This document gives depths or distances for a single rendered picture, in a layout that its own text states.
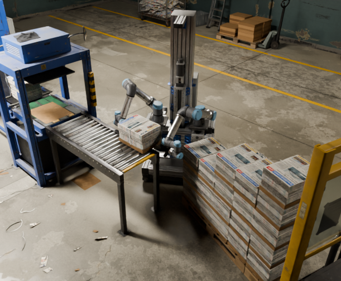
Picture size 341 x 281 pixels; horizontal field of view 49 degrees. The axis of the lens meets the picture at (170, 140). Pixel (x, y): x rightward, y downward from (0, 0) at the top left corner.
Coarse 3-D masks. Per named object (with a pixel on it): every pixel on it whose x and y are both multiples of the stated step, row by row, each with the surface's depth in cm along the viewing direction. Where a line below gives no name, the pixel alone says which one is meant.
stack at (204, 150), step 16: (192, 144) 405; (208, 144) 405; (192, 160) 395; (208, 160) 381; (192, 176) 405; (208, 176) 376; (192, 192) 417; (208, 192) 382; (224, 192) 356; (192, 208) 426; (208, 208) 392; (224, 208) 362; (240, 208) 339; (208, 224) 403; (224, 224) 372; (240, 224) 347; (240, 240) 354
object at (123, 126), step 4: (132, 116) 415; (136, 116) 415; (140, 116) 415; (124, 120) 407; (128, 120) 407; (132, 120) 407; (136, 120) 407; (140, 120) 407; (120, 124) 400; (124, 124) 400; (128, 124) 400; (132, 124) 400; (120, 128) 402; (124, 128) 396; (120, 132) 406; (124, 132) 400; (120, 136) 410; (124, 136) 404; (124, 140) 407; (128, 140) 402
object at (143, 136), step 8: (136, 128) 393; (144, 128) 393; (152, 128) 393; (160, 128) 400; (136, 136) 388; (144, 136) 384; (152, 136) 394; (160, 136) 404; (136, 144) 395; (144, 144) 389; (152, 144) 400
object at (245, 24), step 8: (232, 16) 982; (240, 16) 970; (248, 16) 971; (256, 16) 971; (224, 24) 980; (232, 24) 980; (240, 24) 931; (248, 24) 914; (256, 24) 909; (264, 24) 930; (224, 32) 970; (232, 32) 954; (240, 32) 939; (248, 32) 923; (256, 32) 921; (264, 32) 945; (224, 40) 978; (248, 40) 930; (256, 40) 933; (264, 40) 944; (256, 48) 930
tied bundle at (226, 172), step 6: (216, 156) 352; (264, 156) 347; (216, 162) 355; (222, 162) 346; (216, 168) 358; (222, 168) 349; (228, 168) 339; (222, 174) 351; (228, 174) 342; (234, 174) 334; (228, 180) 345; (234, 180) 336
